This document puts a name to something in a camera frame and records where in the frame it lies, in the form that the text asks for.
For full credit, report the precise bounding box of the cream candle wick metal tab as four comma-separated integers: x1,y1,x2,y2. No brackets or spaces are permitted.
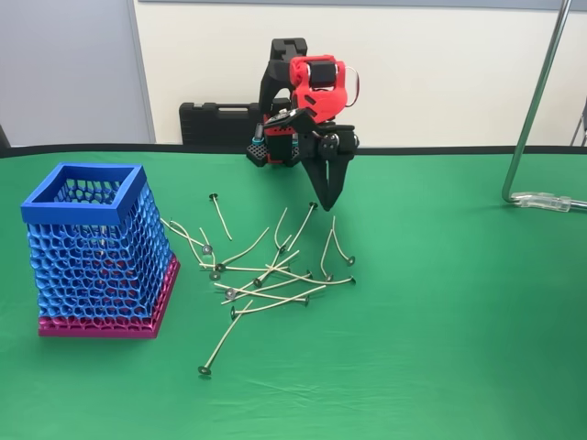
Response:
264,263,358,286
273,206,289,255
228,284,327,319
168,219,205,270
160,217,213,255
198,226,221,281
319,228,336,282
220,270,316,306
213,282,311,307
208,192,234,241
286,202,319,252
252,234,294,288
199,262,292,272
224,249,302,298
214,226,271,272
330,215,357,266
197,299,255,377

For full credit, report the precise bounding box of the blue and magenta lattice basket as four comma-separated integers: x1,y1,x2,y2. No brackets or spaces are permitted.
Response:
20,162,182,340

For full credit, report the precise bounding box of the teal grey clamp knob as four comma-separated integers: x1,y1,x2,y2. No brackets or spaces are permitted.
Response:
251,122,269,151

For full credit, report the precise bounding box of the black plastic tool case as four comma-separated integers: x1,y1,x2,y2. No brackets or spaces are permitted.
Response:
178,101,267,149

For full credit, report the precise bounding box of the green cloth with black edge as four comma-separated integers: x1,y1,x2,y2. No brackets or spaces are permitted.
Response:
0,144,587,440

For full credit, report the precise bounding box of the chrome stand pole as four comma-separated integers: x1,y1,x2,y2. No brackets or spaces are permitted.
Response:
501,0,587,208

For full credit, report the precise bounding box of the clear plastic clamp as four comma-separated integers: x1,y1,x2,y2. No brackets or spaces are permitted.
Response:
510,190,587,214

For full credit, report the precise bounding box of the grey partition panel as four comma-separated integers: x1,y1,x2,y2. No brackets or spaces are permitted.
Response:
0,0,156,148

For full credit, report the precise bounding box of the red white wrist servo cable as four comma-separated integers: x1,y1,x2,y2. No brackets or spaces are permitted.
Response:
343,63,363,110

